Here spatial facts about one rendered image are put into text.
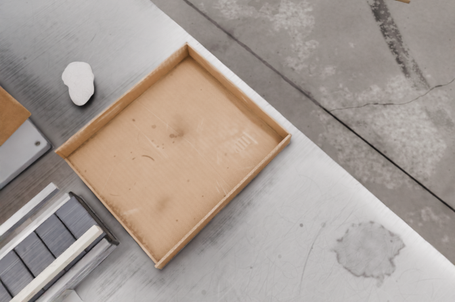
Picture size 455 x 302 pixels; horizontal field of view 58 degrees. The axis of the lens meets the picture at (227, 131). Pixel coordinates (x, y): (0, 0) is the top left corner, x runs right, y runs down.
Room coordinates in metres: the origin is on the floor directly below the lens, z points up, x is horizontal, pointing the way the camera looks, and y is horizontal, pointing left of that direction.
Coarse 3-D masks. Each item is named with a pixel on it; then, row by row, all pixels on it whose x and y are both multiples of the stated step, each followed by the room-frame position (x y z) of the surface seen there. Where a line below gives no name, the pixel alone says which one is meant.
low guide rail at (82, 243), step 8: (88, 232) 0.10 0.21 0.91; (96, 232) 0.10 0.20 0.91; (80, 240) 0.09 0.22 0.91; (88, 240) 0.09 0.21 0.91; (72, 248) 0.08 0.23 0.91; (80, 248) 0.08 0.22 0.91; (64, 256) 0.07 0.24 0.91; (72, 256) 0.07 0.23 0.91; (56, 264) 0.06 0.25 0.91; (64, 264) 0.06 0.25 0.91; (48, 272) 0.05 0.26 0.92; (56, 272) 0.05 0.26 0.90; (32, 280) 0.04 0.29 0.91; (40, 280) 0.04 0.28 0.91; (48, 280) 0.04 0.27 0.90; (24, 288) 0.03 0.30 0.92; (32, 288) 0.03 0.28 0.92; (40, 288) 0.03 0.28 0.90; (16, 296) 0.02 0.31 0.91; (24, 296) 0.02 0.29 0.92; (32, 296) 0.02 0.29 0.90
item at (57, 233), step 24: (72, 216) 0.13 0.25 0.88; (24, 240) 0.10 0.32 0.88; (48, 240) 0.10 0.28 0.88; (72, 240) 0.10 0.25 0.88; (96, 240) 0.09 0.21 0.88; (0, 264) 0.07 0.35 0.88; (24, 264) 0.07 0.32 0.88; (48, 264) 0.07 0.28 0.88; (72, 264) 0.06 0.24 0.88; (0, 288) 0.04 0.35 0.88; (48, 288) 0.03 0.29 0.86
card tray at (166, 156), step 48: (192, 48) 0.42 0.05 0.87; (144, 96) 0.35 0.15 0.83; (192, 96) 0.34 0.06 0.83; (240, 96) 0.33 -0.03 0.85; (96, 144) 0.27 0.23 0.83; (144, 144) 0.26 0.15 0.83; (192, 144) 0.25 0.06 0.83; (240, 144) 0.24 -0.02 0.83; (96, 192) 0.18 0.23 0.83; (144, 192) 0.17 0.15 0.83; (192, 192) 0.17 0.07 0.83; (144, 240) 0.09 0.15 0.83
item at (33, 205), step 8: (40, 192) 0.15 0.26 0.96; (48, 192) 0.15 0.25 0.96; (56, 192) 0.15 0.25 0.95; (32, 200) 0.14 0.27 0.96; (40, 200) 0.14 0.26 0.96; (24, 208) 0.13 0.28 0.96; (32, 208) 0.13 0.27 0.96; (16, 216) 0.12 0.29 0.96; (24, 216) 0.12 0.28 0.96; (8, 224) 0.11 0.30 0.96; (16, 224) 0.11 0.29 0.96; (0, 232) 0.10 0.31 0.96; (8, 232) 0.10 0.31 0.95; (0, 240) 0.09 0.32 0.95
